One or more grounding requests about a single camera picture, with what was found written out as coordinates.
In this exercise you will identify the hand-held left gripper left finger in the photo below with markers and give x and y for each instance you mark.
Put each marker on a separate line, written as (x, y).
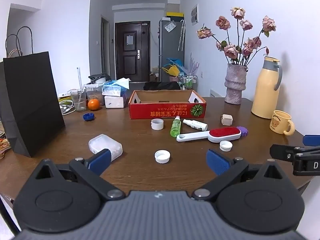
(100, 158)

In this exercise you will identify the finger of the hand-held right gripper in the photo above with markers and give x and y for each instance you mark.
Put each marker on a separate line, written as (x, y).
(282, 152)
(312, 140)

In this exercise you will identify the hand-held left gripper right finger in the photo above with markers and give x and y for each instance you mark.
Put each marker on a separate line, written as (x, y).
(217, 161)

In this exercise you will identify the clear plastic box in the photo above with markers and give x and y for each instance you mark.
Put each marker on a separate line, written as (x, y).
(105, 142)

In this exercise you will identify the white bottle cap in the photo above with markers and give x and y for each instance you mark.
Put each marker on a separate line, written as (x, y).
(162, 157)
(225, 146)

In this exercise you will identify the white and red lint brush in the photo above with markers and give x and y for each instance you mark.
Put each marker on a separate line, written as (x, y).
(222, 133)

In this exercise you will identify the purple bottle cap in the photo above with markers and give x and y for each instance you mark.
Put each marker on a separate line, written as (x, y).
(242, 131)

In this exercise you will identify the white spray bottle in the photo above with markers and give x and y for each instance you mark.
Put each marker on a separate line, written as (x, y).
(196, 124)

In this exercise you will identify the green spray bottle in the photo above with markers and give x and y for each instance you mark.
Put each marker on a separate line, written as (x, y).
(175, 128)

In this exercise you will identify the red cardboard box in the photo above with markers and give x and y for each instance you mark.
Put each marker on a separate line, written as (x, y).
(162, 111)

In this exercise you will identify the yellow bear mug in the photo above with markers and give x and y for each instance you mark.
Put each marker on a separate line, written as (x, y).
(278, 123)

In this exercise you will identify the blue bottle cap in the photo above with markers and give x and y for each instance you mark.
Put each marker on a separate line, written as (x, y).
(88, 117)

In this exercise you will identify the orange fruit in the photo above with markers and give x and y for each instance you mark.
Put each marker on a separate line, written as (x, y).
(94, 104)

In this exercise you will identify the white tissue pack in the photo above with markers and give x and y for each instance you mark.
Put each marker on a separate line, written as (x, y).
(114, 102)

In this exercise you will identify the clear glass cup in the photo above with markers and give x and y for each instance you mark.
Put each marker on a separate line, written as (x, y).
(78, 102)

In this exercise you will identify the yellow thermos jug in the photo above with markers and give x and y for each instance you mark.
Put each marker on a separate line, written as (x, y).
(265, 92)

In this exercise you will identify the clear food container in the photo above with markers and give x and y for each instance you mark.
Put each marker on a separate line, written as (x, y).
(95, 95)

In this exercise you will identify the white flat board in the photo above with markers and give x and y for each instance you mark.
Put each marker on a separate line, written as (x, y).
(215, 93)

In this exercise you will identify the blue tissue pack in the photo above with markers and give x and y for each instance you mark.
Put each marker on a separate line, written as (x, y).
(113, 88)

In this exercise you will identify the black folding stand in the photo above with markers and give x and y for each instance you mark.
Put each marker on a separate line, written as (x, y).
(98, 77)

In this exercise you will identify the white rod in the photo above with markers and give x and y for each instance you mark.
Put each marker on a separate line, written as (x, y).
(78, 77)

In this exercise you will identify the metal cart with bottles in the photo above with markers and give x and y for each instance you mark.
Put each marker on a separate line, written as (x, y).
(188, 81)

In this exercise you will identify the black paper bag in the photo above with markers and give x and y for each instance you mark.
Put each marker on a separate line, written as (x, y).
(30, 100)

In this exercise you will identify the colourful snack packet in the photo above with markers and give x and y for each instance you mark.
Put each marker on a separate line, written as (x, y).
(3, 147)

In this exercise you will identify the purple feather decoration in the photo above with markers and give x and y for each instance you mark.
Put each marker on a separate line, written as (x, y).
(193, 65)

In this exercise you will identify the blue and yellow plastic items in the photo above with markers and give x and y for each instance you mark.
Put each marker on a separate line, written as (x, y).
(173, 67)

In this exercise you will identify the dark brown door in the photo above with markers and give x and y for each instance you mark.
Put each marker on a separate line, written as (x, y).
(132, 52)

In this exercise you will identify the grey refrigerator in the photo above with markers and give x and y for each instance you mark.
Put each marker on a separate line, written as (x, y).
(170, 47)

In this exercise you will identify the white folded umbrella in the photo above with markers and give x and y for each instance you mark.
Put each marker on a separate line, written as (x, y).
(181, 35)

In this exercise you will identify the yellow box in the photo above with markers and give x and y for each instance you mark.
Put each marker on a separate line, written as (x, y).
(175, 14)

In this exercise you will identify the white wall panel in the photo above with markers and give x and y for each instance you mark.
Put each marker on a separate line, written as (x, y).
(194, 15)

